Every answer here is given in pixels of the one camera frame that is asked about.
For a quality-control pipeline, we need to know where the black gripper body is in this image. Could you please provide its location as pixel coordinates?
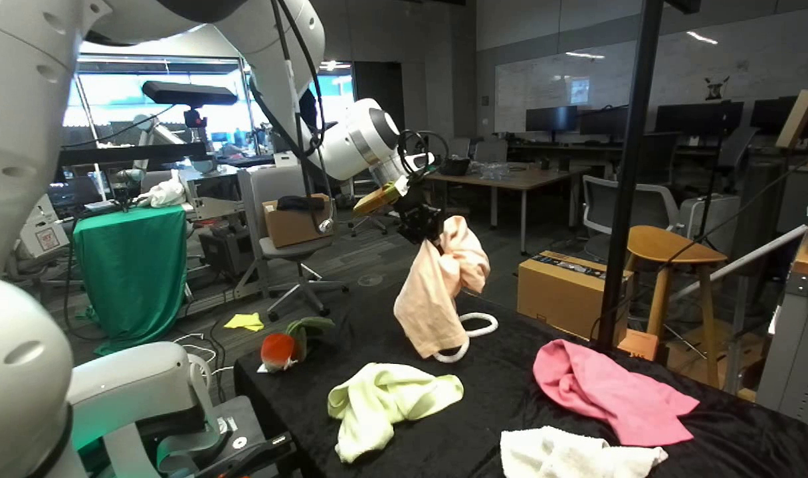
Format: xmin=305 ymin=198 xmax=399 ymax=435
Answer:
xmin=395 ymin=202 xmax=440 ymax=243

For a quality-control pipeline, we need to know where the peach cloth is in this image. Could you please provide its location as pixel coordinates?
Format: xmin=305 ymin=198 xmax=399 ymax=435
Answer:
xmin=393 ymin=216 xmax=491 ymax=364

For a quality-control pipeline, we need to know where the white rope loop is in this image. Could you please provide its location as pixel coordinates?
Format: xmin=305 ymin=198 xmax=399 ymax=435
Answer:
xmin=430 ymin=312 xmax=502 ymax=368

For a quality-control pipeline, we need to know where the light green towel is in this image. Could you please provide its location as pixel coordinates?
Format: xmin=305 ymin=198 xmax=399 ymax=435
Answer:
xmin=326 ymin=364 xmax=464 ymax=463

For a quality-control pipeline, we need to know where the red plush radish toy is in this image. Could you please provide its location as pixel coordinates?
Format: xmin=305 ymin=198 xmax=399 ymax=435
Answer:
xmin=257 ymin=317 xmax=335 ymax=372

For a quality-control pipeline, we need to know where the white towel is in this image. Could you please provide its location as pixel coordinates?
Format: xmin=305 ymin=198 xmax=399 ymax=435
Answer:
xmin=499 ymin=426 xmax=668 ymax=478

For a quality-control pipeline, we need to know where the pink towel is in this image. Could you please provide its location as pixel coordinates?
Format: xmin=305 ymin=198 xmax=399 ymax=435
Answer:
xmin=532 ymin=340 xmax=698 ymax=446

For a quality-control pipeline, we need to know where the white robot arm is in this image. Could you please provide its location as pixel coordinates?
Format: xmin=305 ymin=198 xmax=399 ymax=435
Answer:
xmin=0 ymin=0 xmax=418 ymax=272

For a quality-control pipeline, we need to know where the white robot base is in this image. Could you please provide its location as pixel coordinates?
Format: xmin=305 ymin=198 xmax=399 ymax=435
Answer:
xmin=0 ymin=275 xmax=281 ymax=478

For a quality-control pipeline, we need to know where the wooden desk in background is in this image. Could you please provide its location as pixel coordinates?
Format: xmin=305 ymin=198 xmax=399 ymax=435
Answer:
xmin=430 ymin=167 xmax=572 ymax=252

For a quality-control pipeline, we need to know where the office chair with box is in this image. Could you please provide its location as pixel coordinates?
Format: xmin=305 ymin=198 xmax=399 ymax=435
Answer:
xmin=240 ymin=167 xmax=342 ymax=320

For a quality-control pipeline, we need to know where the cardboard box on floor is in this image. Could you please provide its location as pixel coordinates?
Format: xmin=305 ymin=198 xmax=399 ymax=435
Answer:
xmin=515 ymin=251 xmax=605 ymax=340

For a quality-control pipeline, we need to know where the wooden stool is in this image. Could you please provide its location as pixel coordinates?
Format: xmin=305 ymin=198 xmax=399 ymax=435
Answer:
xmin=628 ymin=226 xmax=725 ymax=386

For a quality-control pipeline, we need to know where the green draped cloth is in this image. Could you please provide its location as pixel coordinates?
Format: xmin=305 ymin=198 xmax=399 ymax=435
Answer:
xmin=74 ymin=208 xmax=185 ymax=349

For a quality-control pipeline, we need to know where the black vertical pole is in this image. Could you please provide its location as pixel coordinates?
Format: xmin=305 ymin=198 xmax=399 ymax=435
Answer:
xmin=596 ymin=0 xmax=665 ymax=345

